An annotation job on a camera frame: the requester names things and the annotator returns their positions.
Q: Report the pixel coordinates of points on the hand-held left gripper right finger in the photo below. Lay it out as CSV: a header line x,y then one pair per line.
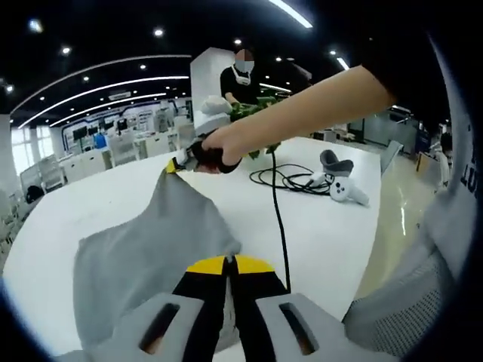
x,y
332,332

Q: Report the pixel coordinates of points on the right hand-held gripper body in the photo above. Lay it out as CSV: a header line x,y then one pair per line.
x,y
212,122

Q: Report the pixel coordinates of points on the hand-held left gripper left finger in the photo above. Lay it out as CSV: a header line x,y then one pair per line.
x,y
124,328

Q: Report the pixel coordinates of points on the grey towel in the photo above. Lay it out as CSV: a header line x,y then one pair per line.
x,y
151,245

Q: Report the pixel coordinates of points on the person's right hand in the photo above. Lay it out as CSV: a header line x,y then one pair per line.
x,y
220,149

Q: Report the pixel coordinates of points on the green potted plant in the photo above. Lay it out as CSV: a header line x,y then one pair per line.
x,y
260,105

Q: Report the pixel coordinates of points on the grey office chair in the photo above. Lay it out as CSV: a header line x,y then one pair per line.
x,y
400,301

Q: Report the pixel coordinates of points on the white handheld controller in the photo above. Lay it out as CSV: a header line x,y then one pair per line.
x,y
345,190

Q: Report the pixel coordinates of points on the person's white printed shirt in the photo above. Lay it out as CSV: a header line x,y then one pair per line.
x,y
456,169

